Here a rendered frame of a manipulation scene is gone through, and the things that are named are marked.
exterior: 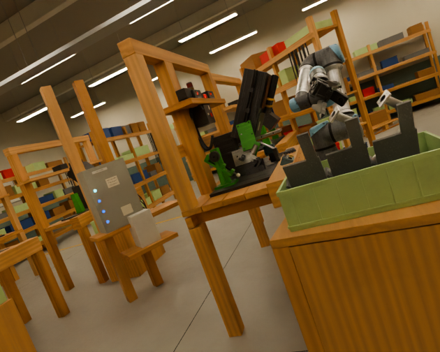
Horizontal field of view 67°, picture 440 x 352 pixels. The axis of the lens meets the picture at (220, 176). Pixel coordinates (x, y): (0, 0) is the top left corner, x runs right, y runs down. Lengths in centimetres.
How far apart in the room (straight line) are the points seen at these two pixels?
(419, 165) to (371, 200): 19
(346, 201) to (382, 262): 24
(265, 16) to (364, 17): 290
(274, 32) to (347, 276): 1060
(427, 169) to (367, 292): 48
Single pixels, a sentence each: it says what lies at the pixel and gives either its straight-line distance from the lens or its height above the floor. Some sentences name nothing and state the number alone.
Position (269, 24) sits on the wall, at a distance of 1166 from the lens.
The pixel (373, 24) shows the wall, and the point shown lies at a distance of 1153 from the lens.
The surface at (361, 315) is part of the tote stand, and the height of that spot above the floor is 45.
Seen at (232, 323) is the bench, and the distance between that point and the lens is 233.
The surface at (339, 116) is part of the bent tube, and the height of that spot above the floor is 116.
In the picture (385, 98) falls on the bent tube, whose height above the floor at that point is 117.
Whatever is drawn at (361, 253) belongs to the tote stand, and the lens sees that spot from 130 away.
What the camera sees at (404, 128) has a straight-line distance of 137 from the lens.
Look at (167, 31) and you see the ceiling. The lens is 1038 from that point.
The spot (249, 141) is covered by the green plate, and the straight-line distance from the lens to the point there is 250.
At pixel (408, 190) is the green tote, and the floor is 85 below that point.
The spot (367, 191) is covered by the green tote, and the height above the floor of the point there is 88.
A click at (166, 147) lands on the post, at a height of 128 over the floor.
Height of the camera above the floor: 124
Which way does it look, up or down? 7 degrees down
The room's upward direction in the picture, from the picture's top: 20 degrees counter-clockwise
